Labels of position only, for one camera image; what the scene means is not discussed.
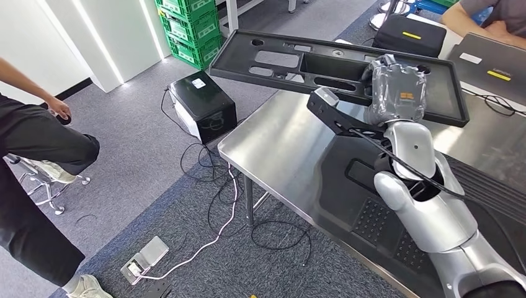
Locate white table frame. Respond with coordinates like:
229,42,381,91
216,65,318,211
213,0,313,38

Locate grey laptop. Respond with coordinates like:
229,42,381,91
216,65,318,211
447,32,526,107

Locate steel workbench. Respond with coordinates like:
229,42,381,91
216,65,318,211
216,88,526,298

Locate large black plastic panel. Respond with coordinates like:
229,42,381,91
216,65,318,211
314,133,526,298

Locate black right camera mount bracket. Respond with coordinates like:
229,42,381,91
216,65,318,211
306,92,387,141

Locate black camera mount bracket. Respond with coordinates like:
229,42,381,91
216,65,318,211
306,92,387,141
143,281,172,298

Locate black case yellow label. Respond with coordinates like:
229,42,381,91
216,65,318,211
372,14,448,59

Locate black left camera mount bracket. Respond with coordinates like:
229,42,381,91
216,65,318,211
143,281,172,298

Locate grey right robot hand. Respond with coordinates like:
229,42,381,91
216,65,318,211
361,53,428,127

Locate person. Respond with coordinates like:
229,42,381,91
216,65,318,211
0,57,114,298
440,0,526,50

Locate green plastic crate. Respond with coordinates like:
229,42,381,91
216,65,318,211
158,8,221,45
167,32,226,71
154,0,216,18

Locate person's hand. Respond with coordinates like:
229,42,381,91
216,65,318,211
44,96,73,124

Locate black charger cable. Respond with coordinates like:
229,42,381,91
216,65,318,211
461,86,526,118

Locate black power box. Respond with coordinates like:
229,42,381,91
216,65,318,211
167,70,239,145

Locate white floor cable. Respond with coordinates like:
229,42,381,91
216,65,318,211
137,162,240,281

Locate black floor cable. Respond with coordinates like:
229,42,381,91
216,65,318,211
249,220,313,268
159,84,247,240

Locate chrome chair base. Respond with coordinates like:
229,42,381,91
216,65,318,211
3,153,92,217

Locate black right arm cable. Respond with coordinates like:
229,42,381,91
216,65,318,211
349,128,523,264

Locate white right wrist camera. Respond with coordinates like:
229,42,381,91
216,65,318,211
313,87,341,108

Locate metal floor socket box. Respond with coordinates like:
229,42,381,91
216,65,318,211
120,235,171,286

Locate black plastic plate frame part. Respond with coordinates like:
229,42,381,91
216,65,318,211
208,29,471,129

